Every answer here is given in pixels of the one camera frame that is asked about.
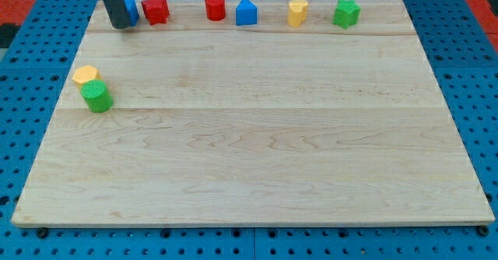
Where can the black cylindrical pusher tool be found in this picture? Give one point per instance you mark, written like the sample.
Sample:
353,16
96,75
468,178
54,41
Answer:
118,13

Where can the yellow hexagon block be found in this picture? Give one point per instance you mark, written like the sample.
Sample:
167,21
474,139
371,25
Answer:
85,74

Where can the wooden board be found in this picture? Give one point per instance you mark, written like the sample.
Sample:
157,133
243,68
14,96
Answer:
267,125

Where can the blue cube block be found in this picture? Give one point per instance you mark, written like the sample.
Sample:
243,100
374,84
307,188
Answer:
132,11

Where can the red star block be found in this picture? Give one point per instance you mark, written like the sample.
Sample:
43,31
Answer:
156,11

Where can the green cylinder block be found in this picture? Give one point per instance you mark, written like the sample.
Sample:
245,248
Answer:
96,95

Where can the red cylinder block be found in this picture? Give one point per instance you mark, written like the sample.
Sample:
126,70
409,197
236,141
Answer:
215,9

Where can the blue triangle block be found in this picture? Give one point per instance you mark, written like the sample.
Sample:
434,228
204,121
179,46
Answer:
246,13

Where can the yellow heart block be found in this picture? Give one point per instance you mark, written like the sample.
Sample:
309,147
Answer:
297,12

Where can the green star block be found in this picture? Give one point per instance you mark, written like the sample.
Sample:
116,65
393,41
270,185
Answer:
346,13

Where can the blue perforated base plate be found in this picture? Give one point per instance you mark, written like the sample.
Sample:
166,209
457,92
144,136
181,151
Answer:
35,68

